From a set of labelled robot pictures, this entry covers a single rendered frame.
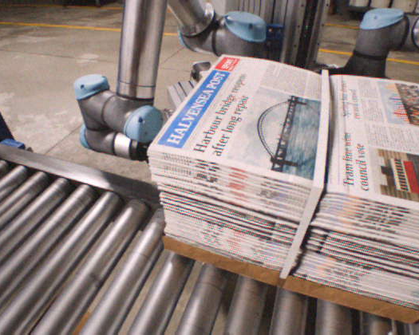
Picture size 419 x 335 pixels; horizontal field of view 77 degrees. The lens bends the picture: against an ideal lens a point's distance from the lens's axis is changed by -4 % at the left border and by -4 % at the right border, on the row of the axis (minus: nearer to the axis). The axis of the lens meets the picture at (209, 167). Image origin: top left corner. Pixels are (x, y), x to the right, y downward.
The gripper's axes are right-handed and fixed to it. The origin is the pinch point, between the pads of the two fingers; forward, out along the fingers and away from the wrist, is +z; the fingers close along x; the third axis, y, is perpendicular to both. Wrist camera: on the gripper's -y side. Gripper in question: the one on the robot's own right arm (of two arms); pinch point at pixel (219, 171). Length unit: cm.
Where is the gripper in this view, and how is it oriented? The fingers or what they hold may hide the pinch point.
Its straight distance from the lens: 61.6
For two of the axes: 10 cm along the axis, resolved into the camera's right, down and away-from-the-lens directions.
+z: 9.4, 2.2, -2.6
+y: 0.0, -7.6, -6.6
